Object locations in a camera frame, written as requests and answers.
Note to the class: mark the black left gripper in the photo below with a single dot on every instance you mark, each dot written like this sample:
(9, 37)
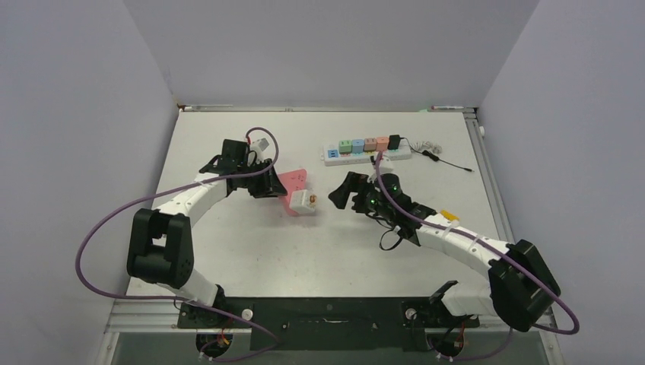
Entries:
(269, 185)

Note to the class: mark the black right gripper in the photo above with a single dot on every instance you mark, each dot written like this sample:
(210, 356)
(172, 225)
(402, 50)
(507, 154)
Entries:
(355, 182)

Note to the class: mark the pink triangular socket base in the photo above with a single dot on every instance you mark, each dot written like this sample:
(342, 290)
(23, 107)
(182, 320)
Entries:
(293, 180)

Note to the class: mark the yellow cube socket plug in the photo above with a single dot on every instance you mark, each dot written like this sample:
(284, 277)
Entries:
(449, 216)

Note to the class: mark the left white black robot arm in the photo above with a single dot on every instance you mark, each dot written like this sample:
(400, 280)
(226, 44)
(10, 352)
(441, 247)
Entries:
(161, 247)

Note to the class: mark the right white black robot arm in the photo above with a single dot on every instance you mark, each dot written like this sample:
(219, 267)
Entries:
(520, 287)

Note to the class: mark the green cube plug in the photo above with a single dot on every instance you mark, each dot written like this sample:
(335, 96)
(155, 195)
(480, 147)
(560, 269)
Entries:
(345, 146)

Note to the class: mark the blue cube plug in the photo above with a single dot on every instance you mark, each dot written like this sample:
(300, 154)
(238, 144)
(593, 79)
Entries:
(357, 146)

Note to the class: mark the tan cube plug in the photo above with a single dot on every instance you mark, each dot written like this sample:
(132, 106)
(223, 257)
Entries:
(370, 144)

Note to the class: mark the salmon cube plug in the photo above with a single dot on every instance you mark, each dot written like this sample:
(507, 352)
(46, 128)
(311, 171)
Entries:
(382, 143)

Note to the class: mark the white long power strip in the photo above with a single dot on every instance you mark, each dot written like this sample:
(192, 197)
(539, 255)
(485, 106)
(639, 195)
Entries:
(331, 157)

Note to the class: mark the black power adapter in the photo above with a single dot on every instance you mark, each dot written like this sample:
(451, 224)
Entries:
(394, 142)

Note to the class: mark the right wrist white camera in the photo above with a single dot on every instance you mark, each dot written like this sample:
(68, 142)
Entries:
(385, 165)

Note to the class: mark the wrist white camera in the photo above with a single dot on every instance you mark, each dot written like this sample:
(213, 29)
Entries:
(259, 146)
(385, 165)

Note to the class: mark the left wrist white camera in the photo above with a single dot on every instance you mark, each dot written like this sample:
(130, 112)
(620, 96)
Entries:
(259, 146)

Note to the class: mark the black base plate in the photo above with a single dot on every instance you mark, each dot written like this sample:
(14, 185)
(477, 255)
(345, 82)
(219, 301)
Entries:
(336, 324)

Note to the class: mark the aluminium frame rail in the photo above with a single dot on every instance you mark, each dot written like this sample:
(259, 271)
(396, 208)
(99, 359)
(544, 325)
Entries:
(147, 331)

